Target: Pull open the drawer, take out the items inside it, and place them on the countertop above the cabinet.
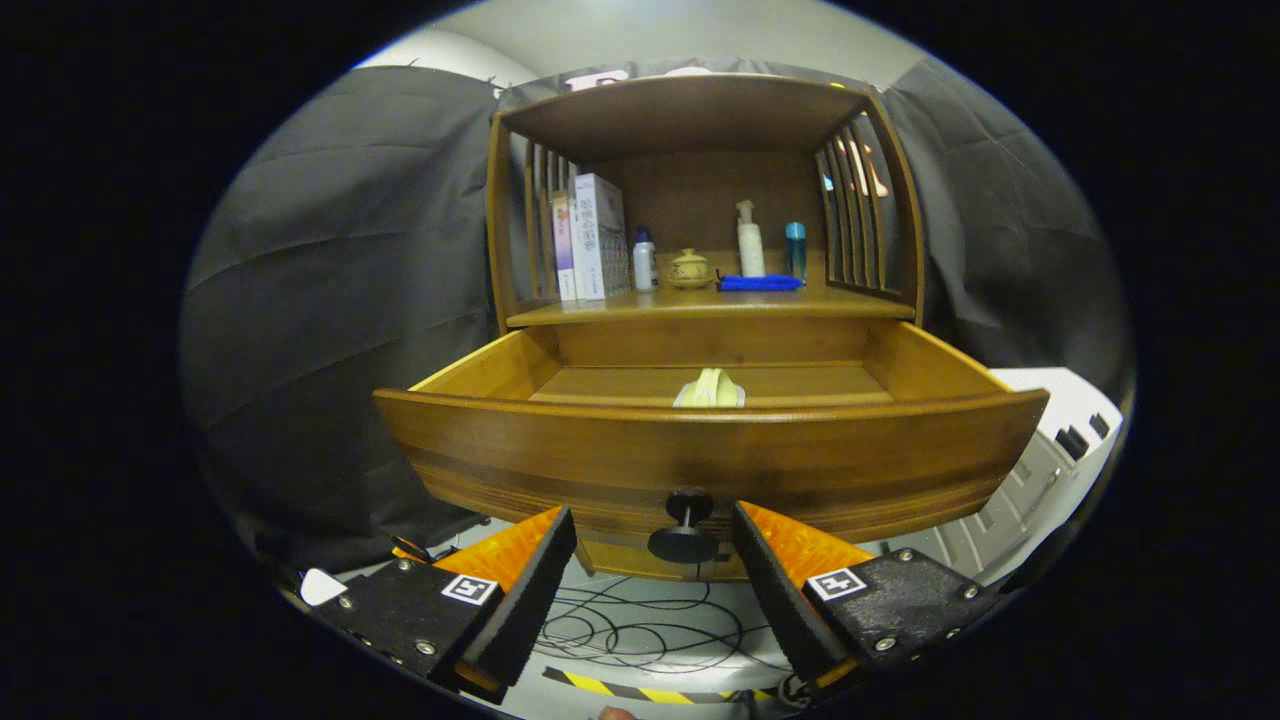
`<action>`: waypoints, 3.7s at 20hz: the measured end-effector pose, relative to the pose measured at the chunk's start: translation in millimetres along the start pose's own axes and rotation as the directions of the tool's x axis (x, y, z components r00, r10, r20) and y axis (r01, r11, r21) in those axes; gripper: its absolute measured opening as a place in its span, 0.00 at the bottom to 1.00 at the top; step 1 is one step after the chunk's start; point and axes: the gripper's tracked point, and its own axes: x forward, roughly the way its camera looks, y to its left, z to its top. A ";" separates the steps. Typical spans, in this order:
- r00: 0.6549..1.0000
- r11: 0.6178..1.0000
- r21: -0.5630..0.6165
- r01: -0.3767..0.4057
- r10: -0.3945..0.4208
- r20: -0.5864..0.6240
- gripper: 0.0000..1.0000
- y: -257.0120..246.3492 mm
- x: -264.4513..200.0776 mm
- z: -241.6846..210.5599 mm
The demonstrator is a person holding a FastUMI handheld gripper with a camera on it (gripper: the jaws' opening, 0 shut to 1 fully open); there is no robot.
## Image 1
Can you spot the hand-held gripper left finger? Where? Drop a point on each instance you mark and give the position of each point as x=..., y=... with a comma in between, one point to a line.
x=530, y=600

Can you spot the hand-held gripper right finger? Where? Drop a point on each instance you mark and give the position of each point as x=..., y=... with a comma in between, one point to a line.
x=785, y=600

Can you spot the wooden countertop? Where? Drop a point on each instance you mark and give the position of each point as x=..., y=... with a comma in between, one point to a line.
x=700, y=303

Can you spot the wooden cabinet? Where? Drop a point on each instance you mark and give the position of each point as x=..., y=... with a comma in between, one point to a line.
x=700, y=190

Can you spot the yellow black hazard tape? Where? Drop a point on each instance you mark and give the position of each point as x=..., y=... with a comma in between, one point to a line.
x=640, y=691

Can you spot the white plastic piece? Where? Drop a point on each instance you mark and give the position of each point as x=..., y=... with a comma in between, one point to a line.
x=320, y=587

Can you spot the blue folded cloth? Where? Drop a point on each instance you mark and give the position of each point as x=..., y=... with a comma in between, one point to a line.
x=760, y=283

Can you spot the yellow lidded teacup with saucer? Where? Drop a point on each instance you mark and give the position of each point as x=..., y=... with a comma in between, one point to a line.
x=690, y=270

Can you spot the teal slim bottle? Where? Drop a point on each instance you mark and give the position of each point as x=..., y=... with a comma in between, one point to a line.
x=796, y=250

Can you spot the book with purple spine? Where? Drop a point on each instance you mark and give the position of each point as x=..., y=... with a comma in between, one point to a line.
x=563, y=250

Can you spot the white pump bottle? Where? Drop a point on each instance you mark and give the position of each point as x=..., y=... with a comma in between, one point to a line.
x=750, y=250

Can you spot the small white bottle blue cap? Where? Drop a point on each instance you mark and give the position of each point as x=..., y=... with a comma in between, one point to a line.
x=645, y=265

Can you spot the white book with grey pattern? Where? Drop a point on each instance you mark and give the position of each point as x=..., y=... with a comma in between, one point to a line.
x=600, y=240

